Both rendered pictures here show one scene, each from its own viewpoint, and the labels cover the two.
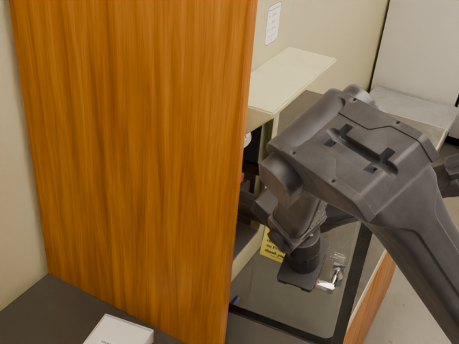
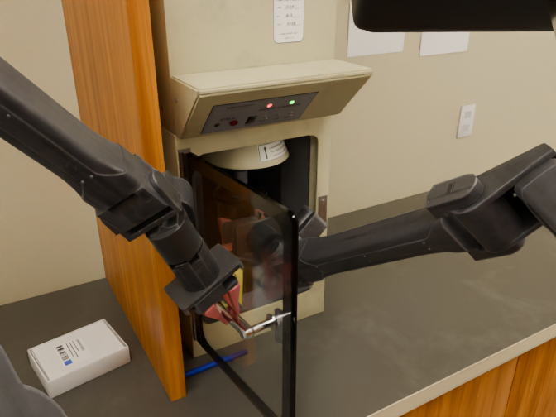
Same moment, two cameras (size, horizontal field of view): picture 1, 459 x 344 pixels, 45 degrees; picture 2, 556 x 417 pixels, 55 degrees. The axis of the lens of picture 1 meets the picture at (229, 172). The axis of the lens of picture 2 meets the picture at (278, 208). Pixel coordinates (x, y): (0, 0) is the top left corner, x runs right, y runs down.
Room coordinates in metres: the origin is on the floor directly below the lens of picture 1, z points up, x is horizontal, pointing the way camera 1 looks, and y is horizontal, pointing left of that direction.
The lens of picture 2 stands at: (0.28, -0.58, 1.68)
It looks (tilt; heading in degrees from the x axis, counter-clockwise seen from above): 25 degrees down; 33
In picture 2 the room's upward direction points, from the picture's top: straight up
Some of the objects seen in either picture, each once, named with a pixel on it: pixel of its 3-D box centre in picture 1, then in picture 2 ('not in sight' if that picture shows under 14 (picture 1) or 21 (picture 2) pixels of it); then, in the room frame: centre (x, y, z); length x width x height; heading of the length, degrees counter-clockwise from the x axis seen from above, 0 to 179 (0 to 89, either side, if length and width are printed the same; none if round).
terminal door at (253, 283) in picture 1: (283, 259); (236, 292); (0.85, -0.12, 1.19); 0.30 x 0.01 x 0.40; 69
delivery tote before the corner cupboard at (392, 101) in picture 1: (404, 127); not in sight; (3.50, -1.19, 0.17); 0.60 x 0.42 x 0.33; 61
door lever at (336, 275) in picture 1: (315, 276); (244, 316); (0.79, -0.18, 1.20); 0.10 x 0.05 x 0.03; 69
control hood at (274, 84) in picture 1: (279, 98); (275, 102); (1.02, -0.09, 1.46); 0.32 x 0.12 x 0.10; 153
